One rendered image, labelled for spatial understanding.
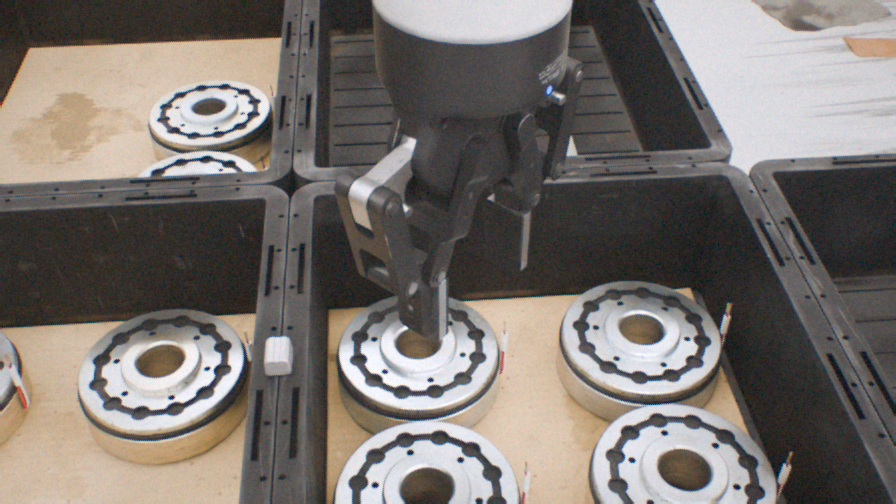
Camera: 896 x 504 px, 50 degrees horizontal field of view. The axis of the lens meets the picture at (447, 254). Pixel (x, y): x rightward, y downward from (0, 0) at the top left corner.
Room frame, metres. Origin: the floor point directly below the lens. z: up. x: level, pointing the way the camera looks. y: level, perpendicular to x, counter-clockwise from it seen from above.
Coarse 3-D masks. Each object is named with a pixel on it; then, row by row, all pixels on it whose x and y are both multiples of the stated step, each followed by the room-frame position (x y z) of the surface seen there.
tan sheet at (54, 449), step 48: (48, 336) 0.47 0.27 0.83; (96, 336) 0.47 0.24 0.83; (240, 336) 0.47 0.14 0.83; (48, 384) 0.42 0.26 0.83; (48, 432) 0.38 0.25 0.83; (240, 432) 0.38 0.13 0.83; (0, 480) 0.35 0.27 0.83; (48, 480) 0.35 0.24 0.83; (96, 480) 0.35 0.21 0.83; (144, 480) 0.35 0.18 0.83; (192, 480) 0.35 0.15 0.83; (240, 480) 0.35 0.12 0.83
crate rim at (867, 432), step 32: (320, 192) 0.50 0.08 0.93; (736, 192) 0.50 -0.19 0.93; (768, 224) 0.47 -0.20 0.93; (288, 256) 0.43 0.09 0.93; (768, 256) 0.44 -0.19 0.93; (288, 288) 0.41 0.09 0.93; (800, 288) 0.41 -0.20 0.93; (288, 320) 0.38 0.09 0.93; (800, 320) 0.38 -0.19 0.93; (832, 352) 0.36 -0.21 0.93; (288, 384) 0.33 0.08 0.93; (832, 384) 0.33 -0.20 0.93; (288, 416) 0.31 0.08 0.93; (864, 416) 0.31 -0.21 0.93; (288, 448) 0.29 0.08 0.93; (864, 448) 0.29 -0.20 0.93; (288, 480) 0.27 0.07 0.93
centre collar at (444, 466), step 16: (400, 464) 0.33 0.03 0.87; (416, 464) 0.33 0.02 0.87; (432, 464) 0.33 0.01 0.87; (448, 464) 0.33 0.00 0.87; (384, 480) 0.32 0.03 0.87; (400, 480) 0.32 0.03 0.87; (448, 480) 0.32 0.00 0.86; (464, 480) 0.32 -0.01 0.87; (384, 496) 0.31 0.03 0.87; (400, 496) 0.31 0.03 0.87; (464, 496) 0.31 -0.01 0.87
